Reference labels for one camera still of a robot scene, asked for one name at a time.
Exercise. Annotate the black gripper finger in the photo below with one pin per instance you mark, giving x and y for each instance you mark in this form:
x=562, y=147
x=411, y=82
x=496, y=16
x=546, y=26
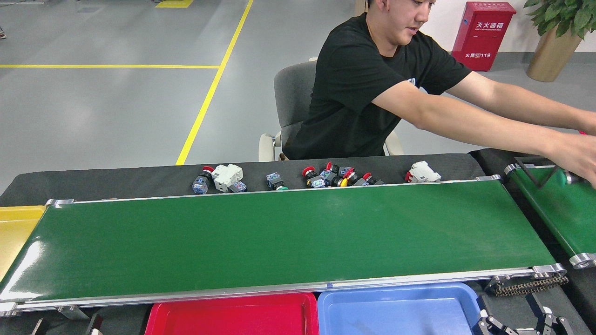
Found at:
x=486, y=323
x=549, y=323
x=95, y=324
x=37, y=327

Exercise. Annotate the green push button switch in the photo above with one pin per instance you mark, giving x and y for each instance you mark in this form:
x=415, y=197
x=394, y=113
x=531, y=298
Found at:
x=568, y=178
x=274, y=180

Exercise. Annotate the white circuit breaker red lever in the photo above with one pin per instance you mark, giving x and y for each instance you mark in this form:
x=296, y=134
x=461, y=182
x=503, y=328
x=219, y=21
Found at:
x=424, y=173

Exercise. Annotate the person's left forearm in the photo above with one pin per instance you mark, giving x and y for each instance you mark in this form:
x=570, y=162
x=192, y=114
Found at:
x=549, y=109

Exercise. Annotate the person's right forearm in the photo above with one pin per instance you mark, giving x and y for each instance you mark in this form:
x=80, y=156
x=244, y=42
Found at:
x=479, y=123

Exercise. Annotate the blue plastic tray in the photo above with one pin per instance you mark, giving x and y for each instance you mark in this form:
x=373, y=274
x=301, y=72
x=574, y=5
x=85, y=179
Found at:
x=396, y=311

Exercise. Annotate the yellow plastic tray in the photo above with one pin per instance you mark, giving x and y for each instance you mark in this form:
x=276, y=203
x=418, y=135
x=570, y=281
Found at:
x=14, y=232

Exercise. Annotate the green conveyor belt short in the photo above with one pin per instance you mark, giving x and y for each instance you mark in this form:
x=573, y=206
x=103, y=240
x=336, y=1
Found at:
x=558, y=214

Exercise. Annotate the red plastic tray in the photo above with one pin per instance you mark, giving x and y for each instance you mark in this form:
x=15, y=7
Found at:
x=233, y=316

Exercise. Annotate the green conveyor belt long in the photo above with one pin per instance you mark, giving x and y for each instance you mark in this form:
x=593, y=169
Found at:
x=279, y=232

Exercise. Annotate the person's right hand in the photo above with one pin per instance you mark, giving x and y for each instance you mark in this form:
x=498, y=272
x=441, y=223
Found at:
x=577, y=156

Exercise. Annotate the black metal guide bar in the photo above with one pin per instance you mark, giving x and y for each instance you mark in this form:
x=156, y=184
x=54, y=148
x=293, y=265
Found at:
x=528, y=175

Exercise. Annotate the person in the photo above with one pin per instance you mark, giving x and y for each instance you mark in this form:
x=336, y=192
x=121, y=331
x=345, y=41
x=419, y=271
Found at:
x=354, y=93

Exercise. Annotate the potted plant gold pot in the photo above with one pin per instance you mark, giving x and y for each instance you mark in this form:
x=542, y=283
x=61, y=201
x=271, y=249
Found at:
x=554, y=56

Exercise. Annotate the red fire extinguisher box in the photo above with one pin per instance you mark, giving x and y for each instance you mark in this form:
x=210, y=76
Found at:
x=482, y=37

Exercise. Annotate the grey office chair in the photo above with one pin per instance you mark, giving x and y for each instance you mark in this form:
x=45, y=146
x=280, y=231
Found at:
x=293, y=93

